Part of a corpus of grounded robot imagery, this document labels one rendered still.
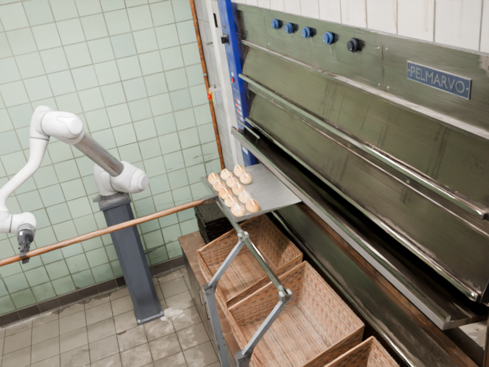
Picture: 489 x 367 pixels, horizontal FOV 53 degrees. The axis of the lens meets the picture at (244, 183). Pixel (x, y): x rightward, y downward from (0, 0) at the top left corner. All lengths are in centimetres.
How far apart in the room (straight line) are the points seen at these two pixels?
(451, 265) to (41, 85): 281
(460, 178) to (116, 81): 266
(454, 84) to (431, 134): 19
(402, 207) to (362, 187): 23
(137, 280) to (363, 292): 187
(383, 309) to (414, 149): 79
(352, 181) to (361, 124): 27
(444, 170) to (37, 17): 274
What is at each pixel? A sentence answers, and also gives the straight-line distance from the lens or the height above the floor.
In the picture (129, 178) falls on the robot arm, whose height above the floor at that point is 121.
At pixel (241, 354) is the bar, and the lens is 205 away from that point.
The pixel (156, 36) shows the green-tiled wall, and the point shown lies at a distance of 358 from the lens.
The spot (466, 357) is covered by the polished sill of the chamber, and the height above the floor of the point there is 117.
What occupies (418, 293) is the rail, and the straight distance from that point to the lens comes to 151.
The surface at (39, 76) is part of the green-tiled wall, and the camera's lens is 356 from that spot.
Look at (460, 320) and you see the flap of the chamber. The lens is 150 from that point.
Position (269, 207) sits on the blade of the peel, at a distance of 248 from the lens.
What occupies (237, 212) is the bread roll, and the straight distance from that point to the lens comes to 241.
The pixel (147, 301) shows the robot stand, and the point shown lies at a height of 17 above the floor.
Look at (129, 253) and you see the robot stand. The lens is 347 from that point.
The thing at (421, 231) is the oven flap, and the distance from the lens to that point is 164.
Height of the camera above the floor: 242
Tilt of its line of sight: 27 degrees down
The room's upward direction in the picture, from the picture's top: 9 degrees counter-clockwise
